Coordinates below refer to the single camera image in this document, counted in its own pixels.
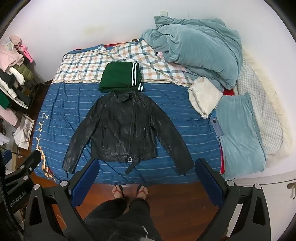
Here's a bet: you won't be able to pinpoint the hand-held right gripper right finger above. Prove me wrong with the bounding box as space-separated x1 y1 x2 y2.
195 158 271 241

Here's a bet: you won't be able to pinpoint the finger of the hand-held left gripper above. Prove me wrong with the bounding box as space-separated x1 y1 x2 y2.
3 149 42 186

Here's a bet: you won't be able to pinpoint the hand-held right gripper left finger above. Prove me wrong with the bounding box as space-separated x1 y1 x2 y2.
23 159 100 241

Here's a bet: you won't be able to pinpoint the black leather jacket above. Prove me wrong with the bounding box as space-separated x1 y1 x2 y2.
62 91 195 176

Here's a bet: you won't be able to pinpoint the pile of hanging clothes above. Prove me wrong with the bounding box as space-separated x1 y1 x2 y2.
0 62 38 127

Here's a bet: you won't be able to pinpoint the red sheet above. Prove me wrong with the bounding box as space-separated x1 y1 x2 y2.
219 88 239 175

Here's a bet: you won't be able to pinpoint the white printed tote bag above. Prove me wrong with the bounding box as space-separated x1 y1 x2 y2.
13 115 36 149

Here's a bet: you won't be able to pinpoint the person's left foot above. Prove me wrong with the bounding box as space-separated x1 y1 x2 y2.
111 185 126 200

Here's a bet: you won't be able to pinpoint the person's foot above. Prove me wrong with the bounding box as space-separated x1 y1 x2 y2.
111 185 126 200
136 184 149 201

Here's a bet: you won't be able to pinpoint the blue smartphone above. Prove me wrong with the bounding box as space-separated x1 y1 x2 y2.
209 117 225 138

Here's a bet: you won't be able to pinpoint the person's dark pants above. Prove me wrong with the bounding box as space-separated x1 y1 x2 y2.
84 198 162 241

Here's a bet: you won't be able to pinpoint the teal pillow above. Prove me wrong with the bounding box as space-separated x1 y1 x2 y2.
215 93 267 174

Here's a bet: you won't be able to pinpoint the person's right foot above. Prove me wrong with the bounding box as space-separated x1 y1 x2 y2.
136 184 149 201

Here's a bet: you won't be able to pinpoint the blue striped bedsheet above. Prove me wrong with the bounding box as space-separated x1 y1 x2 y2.
35 44 223 186

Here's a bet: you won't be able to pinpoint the white cabinet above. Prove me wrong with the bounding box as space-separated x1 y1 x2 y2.
231 162 296 209

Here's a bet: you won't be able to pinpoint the white ribbed knit cloth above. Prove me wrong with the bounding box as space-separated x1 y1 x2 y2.
187 76 224 119

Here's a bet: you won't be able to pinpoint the white quilted mattress pad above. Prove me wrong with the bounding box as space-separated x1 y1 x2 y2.
235 55 284 156

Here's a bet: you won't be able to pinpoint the cream fluffy blanket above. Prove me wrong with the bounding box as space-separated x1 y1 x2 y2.
240 45 295 164

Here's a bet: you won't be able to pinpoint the folded green striped-cuff garment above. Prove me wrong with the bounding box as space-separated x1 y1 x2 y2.
98 62 144 93

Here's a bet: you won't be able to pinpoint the pink garment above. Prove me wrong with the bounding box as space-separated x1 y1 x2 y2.
0 35 33 70

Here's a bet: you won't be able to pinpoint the plaid checked blanket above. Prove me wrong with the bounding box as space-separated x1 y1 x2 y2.
51 39 197 87

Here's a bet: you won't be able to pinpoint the teal plush comforter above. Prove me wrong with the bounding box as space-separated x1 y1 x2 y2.
140 15 243 90

